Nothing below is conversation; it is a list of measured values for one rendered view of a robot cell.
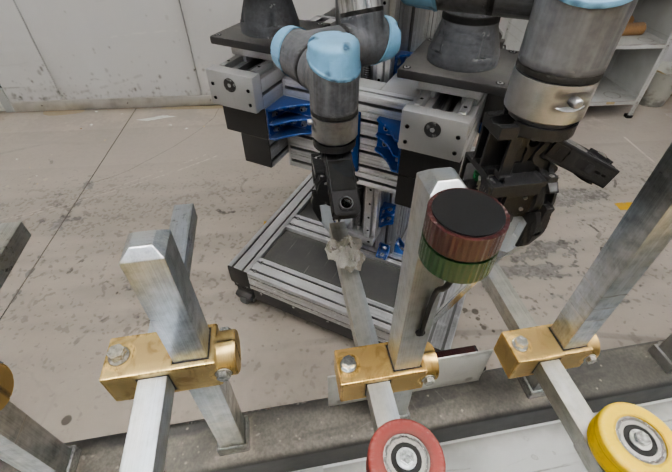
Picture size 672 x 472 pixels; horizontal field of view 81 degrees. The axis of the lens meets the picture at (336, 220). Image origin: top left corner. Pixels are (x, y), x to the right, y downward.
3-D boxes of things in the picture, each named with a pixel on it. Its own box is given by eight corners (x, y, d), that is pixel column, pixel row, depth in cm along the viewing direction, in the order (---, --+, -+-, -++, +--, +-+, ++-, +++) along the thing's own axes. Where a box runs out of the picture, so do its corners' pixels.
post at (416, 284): (377, 404, 66) (417, 164, 34) (397, 400, 66) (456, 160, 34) (383, 425, 63) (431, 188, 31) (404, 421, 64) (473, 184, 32)
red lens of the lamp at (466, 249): (412, 212, 33) (416, 191, 31) (480, 205, 33) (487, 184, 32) (438, 267, 28) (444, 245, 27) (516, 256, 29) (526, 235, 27)
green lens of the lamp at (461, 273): (408, 234, 34) (412, 215, 33) (473, 226, 35) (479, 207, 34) (433, 288, 30) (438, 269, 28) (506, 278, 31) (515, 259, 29)
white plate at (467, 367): (328, 403, 65) (327, 374, 58) (476, 377, 68) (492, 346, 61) (328, 406, 64) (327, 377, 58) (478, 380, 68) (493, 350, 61)
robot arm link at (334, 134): (363, 121, 60) (309, 125, 59) (361, 147, 63) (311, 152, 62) (353, 99, 65) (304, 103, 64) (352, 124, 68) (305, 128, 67)
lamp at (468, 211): (392, 337, 46) (418, 189, 31) (438, 330, 46) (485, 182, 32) (407, 386, 41) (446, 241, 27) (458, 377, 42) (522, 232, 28)
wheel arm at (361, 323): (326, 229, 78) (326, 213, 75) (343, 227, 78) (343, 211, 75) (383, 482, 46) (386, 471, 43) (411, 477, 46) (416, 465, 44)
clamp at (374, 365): (334, 367, 57) (333, 349, 53) (423, 353, 58) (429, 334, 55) (341, 407, 53) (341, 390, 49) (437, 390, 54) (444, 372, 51)
